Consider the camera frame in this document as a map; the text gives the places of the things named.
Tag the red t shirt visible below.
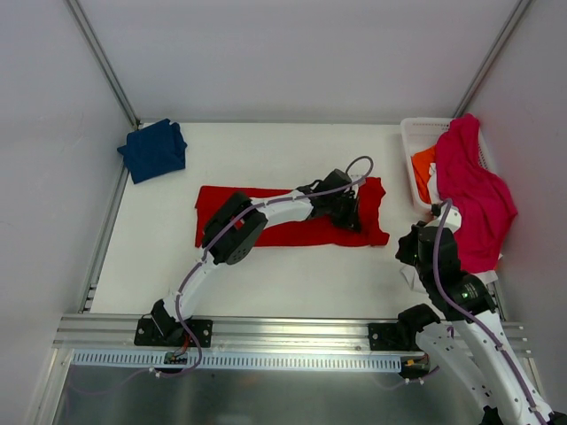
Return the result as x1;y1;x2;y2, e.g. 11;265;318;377
195;177;390;247

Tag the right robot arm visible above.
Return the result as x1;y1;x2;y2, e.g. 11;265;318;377
395;221;566;424

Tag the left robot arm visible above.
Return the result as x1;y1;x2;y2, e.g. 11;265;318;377
144;169;366;346

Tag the white t shirt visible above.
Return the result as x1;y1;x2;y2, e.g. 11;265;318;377
400;163;498;295

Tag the pink t shirt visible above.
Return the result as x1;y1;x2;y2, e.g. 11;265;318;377
435;114;517;274

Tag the orange t shirt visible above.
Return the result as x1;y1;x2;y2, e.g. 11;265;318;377
409;146;441;213

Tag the white plastic basket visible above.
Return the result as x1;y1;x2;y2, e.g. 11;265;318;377
400;114;509;220

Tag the folded blue t shirt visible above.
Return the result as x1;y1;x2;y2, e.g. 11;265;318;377
117;119;187;184

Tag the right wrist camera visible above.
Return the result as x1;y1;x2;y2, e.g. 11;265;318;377
428;201;462;233

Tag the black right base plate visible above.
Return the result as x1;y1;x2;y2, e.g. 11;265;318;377
367;322;420;352

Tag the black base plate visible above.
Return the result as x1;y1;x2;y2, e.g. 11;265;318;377
367;322;420;352
134;315;214;348

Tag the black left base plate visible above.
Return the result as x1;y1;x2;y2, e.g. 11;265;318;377
134;315;214;348

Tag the white slotted cable duct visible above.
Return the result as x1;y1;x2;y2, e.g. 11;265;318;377
71;350;402;374

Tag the right aluminium frame post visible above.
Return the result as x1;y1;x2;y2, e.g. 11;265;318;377
452;0;535;118

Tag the aluminium frame post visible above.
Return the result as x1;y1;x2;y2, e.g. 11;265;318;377
452;0;535;118
64;0;140;129

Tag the left aluminium frame post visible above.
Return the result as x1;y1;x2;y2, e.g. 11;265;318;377
64;0;140;129

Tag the aluminium mounting rail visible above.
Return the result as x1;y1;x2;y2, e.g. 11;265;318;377
51;312;532;358

